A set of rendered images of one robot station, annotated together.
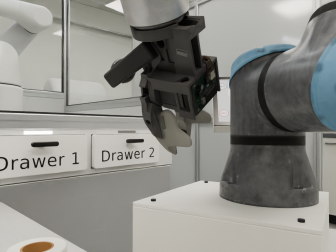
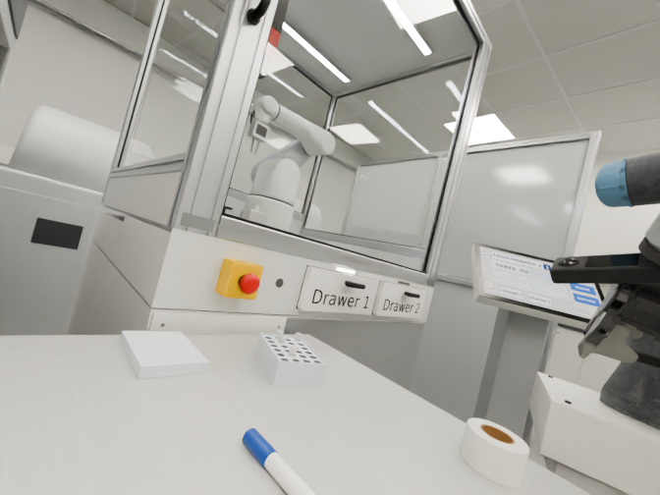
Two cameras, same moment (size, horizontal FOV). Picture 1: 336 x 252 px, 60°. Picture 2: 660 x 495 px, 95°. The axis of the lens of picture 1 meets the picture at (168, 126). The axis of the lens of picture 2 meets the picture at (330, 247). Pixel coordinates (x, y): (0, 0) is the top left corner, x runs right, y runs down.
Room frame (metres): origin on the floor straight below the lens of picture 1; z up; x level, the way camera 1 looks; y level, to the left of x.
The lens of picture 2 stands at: (-0.03, 0.41, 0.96)
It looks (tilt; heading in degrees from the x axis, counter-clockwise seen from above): 2 degrees up; 1
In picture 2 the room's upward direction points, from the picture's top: 14 degrees clockwise
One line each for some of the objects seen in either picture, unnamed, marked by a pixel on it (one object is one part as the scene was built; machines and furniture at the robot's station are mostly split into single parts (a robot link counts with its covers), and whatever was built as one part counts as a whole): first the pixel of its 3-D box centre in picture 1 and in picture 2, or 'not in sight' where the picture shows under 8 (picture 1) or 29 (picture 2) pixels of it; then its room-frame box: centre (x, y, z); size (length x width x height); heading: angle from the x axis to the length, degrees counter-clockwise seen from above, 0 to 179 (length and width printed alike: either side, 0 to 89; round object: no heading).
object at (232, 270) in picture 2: not in sight; (240, 279); (0.58, 0.59, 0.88); 0.07 x 0.05 x 0.07; 135
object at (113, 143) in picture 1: (128, 149); (402, 301); (1.05, 0.14, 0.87); 0.29 x 0.02 x 0.11; 135
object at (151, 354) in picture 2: not in sight; (162, 351); (0.42, 0.63, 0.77); 0.13 x 0.09 x 0.02; 46
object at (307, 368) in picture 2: not in sight; (289, 357); (0.49, 0.45, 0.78); 0.12 x 0.08 x 0.04; 28
